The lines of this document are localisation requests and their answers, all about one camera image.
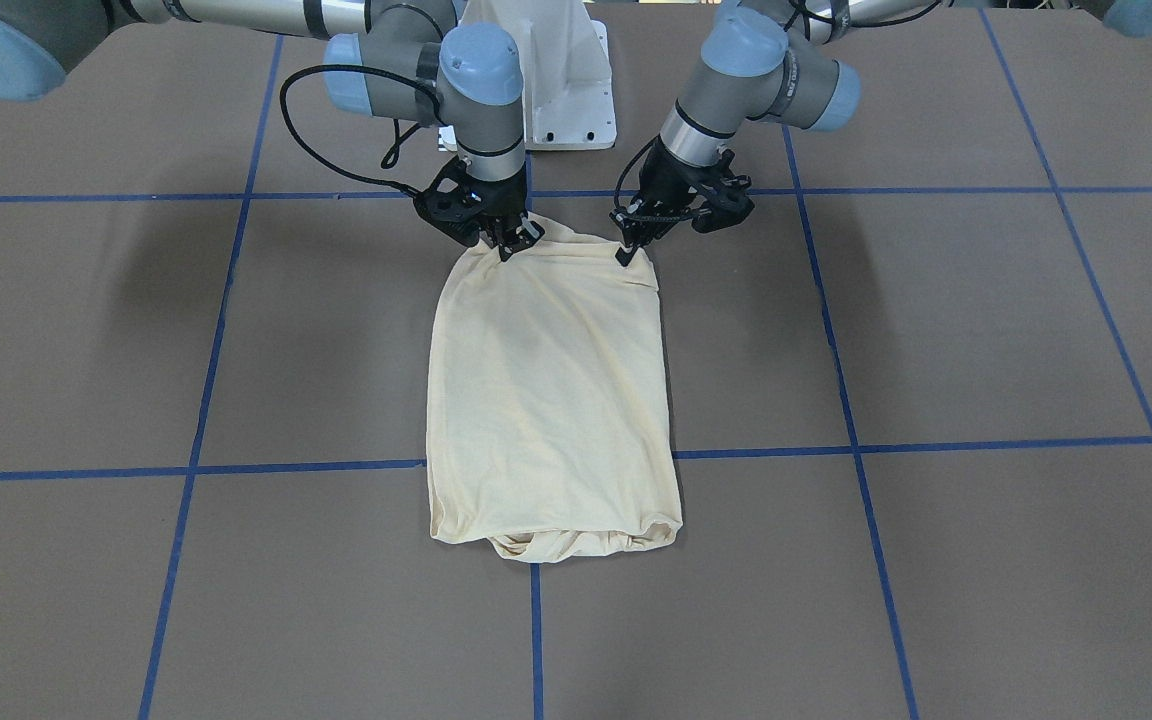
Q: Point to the beige long-sleeve printed shirt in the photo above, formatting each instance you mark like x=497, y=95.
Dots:
x=547, y=429

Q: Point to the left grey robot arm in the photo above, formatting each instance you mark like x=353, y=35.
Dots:
x=760, y=63

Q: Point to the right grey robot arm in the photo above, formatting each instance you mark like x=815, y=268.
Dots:
x=419, y=61

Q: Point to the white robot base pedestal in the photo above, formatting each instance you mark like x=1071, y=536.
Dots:
x=566, y=71

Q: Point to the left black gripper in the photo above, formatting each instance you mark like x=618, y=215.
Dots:
x=663, y=186

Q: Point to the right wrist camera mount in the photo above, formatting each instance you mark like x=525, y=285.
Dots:
x=451, y=204

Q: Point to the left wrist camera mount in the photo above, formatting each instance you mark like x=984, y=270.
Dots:
x=724, y=196

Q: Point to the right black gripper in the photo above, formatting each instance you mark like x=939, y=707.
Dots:
x=502, y=205

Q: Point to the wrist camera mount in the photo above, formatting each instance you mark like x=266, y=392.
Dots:
x=724, y=196
x=451, y=204

